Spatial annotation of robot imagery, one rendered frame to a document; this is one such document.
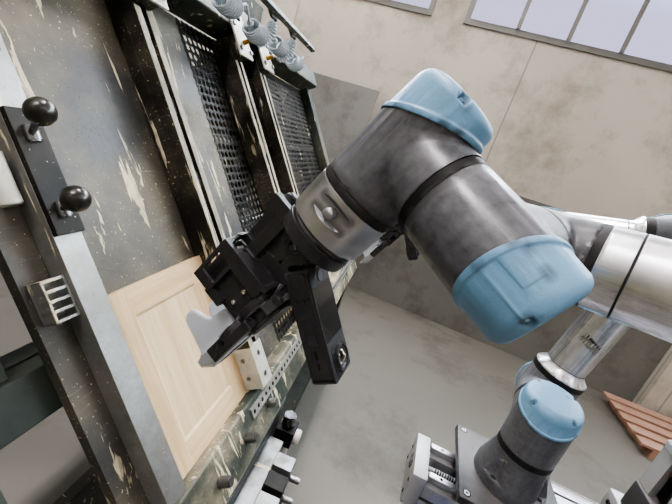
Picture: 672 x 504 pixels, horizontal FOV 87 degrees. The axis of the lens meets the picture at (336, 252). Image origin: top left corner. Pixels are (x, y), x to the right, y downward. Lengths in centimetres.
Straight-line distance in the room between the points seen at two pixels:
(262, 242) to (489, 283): 20
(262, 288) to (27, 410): 51
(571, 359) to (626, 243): 64
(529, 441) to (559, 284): 68
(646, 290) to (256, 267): 30
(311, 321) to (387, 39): 401
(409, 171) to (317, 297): 14
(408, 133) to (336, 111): 370
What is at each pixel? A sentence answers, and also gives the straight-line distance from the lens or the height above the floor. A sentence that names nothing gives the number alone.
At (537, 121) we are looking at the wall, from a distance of 407.
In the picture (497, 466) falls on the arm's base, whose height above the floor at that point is 109.
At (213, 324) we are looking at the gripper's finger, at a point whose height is 142.
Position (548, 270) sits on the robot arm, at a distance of 23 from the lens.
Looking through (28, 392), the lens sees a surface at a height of 112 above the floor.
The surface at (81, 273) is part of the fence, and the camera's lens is 73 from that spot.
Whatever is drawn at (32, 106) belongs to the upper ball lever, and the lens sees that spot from 63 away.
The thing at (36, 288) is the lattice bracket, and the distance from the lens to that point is 71.
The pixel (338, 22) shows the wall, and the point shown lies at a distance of 442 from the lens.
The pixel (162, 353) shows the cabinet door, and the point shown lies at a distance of 86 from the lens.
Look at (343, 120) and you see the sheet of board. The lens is 391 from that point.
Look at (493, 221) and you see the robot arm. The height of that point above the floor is 161.
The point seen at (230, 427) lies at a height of 90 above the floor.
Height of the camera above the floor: 163
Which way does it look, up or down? 18 degrees down
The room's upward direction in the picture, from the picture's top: 18 degrees clockwise
